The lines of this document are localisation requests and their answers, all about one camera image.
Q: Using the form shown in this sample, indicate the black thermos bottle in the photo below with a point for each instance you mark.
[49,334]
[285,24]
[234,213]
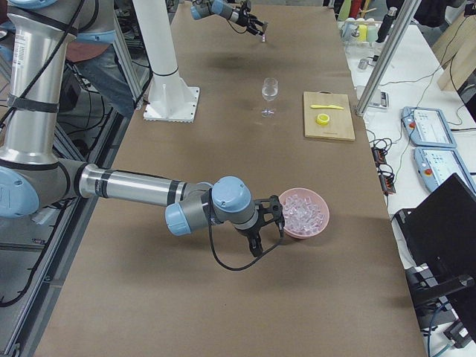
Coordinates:
[386,24]

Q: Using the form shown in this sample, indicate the yellow plastic knife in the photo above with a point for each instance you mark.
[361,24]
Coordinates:
[335,107]

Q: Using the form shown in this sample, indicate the clear wine glass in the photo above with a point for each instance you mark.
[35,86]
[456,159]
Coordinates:
[269,93]

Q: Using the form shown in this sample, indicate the lower blue teach pendant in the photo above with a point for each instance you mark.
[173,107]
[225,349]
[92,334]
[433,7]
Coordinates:
[436,164]

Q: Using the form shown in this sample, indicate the yellow lemon slice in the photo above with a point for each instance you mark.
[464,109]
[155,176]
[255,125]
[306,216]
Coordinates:
[322,119]

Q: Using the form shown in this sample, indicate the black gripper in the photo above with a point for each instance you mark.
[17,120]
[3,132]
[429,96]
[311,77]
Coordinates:
[248,234]
[246,18]

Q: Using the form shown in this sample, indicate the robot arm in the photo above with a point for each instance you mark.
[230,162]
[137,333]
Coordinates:
[45,159]
[237,12]

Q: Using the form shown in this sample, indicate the pink bowl of ice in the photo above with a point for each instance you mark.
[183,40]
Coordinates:
[305,212]

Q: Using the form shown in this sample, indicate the blue teach pendant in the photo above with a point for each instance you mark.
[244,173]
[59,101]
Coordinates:
[436,164]
[427,127]

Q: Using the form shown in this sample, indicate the upper blue teach pendant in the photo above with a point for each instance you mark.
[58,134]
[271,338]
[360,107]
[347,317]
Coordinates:
[427,127]

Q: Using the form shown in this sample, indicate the aluminium frame post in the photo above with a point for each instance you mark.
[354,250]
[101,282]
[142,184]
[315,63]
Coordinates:
[398,31]

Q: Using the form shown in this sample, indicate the bamboo cutting board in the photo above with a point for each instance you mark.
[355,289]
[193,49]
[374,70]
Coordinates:
[340,126]

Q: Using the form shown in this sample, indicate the black monitor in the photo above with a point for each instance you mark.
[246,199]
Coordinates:
[440,231]

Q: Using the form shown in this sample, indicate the wooden plank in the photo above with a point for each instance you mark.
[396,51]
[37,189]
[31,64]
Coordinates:
[455,51]

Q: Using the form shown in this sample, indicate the white camera column base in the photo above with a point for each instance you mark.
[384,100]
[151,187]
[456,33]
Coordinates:
[169,97]

